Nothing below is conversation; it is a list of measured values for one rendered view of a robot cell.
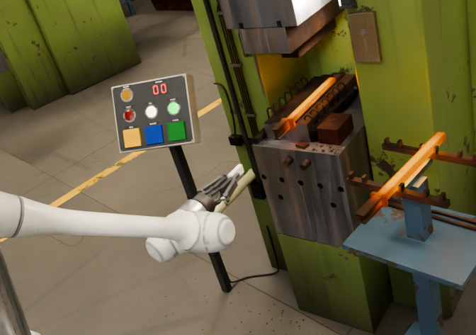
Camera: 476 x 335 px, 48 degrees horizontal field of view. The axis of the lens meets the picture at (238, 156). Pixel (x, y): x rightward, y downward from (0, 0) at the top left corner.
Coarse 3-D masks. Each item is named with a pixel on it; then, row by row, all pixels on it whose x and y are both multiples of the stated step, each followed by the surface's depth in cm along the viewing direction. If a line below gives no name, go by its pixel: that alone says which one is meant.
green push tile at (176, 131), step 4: (168, 124) 218; (172, 124) 218; (176, 124) 217; (180, 124) 217; (184, 124) 217; (168, 128) 218; (172, 128) 218; (176, 128) 217; (180, 128) 217; (184, 128) 217; (168, 132) 219; (172, 132) 218; (176, 132) 217; (180, 132) 217; (184, 132) 216; (172, 136) 218; (176, 136) 218; (180, 136) 217; (184, 136) 217; (172, 140) 218; (176, 140) 218
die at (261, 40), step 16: (336, 0) 205; (320, 16) 197; (240, 32) 192; (256, 32) 187; (272, 32) 184; (288, 32) 182; (304, 32) 189; (256, 48) 191; (272, 48) 187; (288, 48) 183
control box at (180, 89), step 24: (120, 96) 225; (144, 96) 222; (168, 96) 219; (192, 96) 220; (120, 120) 225; (144, 120) 222; (168, 120) 219; (192, 120) 217; (120, 144) 226; (144, 144) 222; (168, 144) 219
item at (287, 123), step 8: (328, 80) 222; (320, 88) 218; (312, 96) 213; (304, 104) 209; (296, 112) 205; (280, 120) 199; (288, 120) 199; (272, 128) 196; (280, 128) 197; (288, 128) 201; (280, 136) 197
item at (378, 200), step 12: (444, 132) 169; (432, 144) 165; (420, 156) 161; (408, 168) 158; (396, 180) 154; (372, 192) 151; (384, 192) 151; (372, 204) 147; (384, 204) 149; (360, 216) 145; (372, 216) 147
